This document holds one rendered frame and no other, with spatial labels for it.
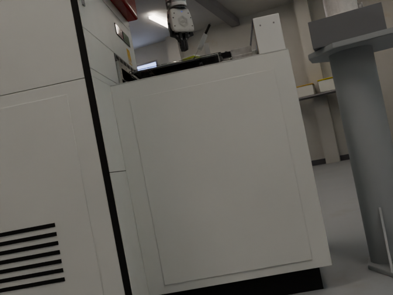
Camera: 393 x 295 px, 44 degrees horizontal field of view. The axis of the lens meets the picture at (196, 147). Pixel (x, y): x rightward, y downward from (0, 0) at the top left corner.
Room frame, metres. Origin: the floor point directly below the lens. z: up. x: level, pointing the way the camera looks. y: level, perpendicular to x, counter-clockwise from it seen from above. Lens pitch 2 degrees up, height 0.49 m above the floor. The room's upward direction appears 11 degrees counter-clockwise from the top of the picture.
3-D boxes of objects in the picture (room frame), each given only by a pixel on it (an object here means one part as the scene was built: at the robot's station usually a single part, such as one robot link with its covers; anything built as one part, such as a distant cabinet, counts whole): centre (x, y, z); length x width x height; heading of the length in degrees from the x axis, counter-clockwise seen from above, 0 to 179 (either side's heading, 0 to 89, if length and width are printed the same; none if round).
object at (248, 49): (1.91, -0.25, 0.89); 0.08 x 0.03 x 0.03; 85
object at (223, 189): (2.15, -0.10, 0.41); 0.96 x 0.64 x 0.82; 175
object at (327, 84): (10.58, -3.11, 1.67); 0.50 x 0.41 x 0.28; 70
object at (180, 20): (2.00, -0.03, 1.09); 0.10 x 0.07 x 0.11; 121
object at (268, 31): (1.98, -0.35, 0.89); 0.55 x 0.09 x 0.14; 175
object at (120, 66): (2.08, 0.22, 0.89); 0.44 x 0.02 x 0.10; 175
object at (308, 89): (10.78, -2.57, 1.66); 0.45 x 0.37 x 0.25; 70
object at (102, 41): (1.90, 0.25, 1.02); 0.81 x 0.03 x 0.40; 175
